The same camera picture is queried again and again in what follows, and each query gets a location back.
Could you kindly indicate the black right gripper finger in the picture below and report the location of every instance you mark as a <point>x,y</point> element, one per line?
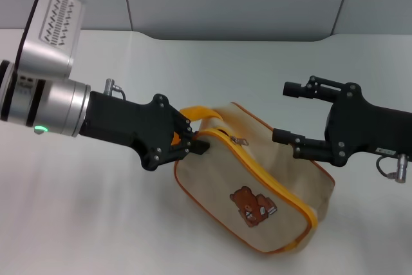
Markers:
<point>299,144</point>
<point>309,89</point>

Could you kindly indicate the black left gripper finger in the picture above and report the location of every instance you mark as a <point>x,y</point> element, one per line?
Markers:
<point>185,123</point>
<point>196,147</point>

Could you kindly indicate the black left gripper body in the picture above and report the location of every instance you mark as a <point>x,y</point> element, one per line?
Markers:
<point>128,123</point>

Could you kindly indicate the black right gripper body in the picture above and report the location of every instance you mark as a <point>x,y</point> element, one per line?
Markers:
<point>370,127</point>

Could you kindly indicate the metal zipper pull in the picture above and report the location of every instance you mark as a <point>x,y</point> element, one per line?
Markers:
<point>239,140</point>

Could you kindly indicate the beige food bag yellow zipper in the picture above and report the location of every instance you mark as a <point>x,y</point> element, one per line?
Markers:
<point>225,185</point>

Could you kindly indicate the silver vented box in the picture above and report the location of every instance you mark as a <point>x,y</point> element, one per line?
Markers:
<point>53,33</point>

